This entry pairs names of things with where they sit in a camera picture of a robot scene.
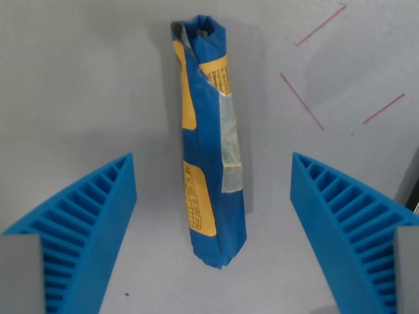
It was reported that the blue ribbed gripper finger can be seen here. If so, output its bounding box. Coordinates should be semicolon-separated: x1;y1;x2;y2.
290;151;419;314
0;152;137;314

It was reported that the blue and yellow rolled bag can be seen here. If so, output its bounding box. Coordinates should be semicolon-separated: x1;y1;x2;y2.
170;14;247;270

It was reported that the dark grey box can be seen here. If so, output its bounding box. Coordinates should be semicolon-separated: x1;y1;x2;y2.
394;153;419;217

